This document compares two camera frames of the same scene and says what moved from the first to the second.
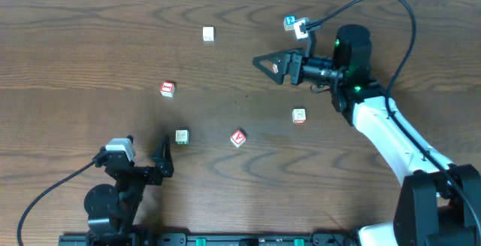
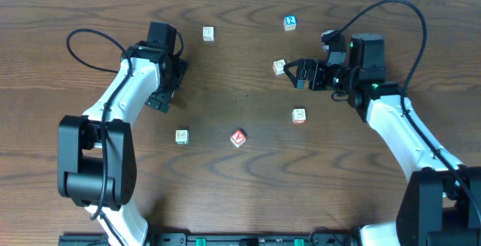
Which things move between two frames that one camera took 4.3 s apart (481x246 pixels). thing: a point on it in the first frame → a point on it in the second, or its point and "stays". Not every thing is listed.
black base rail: x=207 y=239 stays
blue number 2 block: x=288 y=22 stays
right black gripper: x=295 y=67 → x=310 y=74
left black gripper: x=149 y=174 → x=159 y=101
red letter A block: x=237 y=138 stays
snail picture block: x=275 y=68 stays
